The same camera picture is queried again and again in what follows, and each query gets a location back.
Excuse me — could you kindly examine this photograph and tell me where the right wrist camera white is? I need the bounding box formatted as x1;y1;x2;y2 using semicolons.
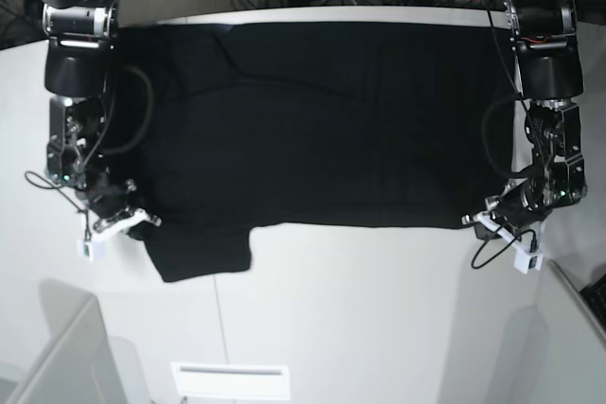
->
78;238;107;262

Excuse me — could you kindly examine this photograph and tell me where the white partition left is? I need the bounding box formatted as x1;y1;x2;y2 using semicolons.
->
1;279;152;403

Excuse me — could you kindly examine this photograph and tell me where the black keyboard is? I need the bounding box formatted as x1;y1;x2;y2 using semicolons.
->
580;275;606;329

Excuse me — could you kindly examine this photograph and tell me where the white partition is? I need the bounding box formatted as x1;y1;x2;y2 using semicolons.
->
1;279;152;403
485;261;605;404

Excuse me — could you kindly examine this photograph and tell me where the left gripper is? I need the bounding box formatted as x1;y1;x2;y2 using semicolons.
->
461;179;552;253

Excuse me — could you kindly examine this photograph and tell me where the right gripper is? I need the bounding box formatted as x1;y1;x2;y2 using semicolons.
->
75;172;162;242

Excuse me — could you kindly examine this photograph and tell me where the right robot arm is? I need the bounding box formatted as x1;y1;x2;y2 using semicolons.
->
42;0;161;245

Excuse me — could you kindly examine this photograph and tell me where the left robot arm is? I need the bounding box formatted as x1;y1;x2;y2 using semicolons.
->
464;0;587;271

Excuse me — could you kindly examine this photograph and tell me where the white partition right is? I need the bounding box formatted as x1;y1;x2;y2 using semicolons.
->
485;261;605;404

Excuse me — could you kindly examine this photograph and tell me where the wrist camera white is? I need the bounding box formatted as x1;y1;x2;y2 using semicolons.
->
513;250;544;274
78;238;107;262

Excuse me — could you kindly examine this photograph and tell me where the black T-shirt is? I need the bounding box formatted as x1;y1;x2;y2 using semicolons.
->
112;23;513;282

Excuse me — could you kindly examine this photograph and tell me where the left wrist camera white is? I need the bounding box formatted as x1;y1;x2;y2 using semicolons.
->
513;250;544;274

